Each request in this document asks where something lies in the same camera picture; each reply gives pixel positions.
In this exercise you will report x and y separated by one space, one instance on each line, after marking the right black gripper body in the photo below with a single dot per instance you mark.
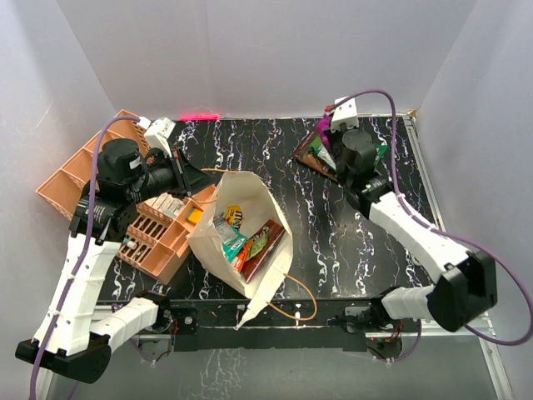
339 167

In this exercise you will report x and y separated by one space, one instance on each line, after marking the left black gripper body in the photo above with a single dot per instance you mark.
165 176

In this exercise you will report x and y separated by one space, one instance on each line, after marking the green snack bag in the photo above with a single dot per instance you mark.
318 149

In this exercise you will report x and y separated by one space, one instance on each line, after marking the purple snack bag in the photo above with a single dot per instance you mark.
321 126

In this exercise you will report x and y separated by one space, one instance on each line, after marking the brown kettle chips bag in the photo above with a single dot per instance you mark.
303 155

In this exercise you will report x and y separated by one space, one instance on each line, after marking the brown paper bag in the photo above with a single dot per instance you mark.
247 190

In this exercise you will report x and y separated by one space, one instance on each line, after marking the red snack packet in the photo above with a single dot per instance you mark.
253 265

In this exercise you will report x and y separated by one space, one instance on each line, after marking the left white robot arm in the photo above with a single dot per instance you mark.
68 342

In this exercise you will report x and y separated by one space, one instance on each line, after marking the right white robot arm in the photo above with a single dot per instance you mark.
463 282

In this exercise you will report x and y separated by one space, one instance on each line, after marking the yellow M&M candy bag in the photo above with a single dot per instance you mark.
234 216

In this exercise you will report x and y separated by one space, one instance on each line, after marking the yellow orange small item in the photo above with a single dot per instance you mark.
194 215

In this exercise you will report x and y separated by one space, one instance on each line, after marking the teal snack packet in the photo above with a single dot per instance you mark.
232 239

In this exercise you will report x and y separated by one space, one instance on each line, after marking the pink compartment tray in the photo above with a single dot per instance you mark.
157 244

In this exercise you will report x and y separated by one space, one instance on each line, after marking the green small snack packet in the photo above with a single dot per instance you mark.
258 245

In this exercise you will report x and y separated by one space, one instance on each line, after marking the orange snack packet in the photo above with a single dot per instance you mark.
243 255

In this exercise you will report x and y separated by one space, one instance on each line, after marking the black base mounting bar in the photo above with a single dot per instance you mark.
341 323

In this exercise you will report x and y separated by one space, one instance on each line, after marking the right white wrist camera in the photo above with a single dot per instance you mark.
343 116

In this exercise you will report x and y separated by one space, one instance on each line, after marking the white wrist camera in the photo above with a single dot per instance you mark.
343 116
157 133

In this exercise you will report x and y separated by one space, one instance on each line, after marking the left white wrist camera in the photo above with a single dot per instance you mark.
157 133

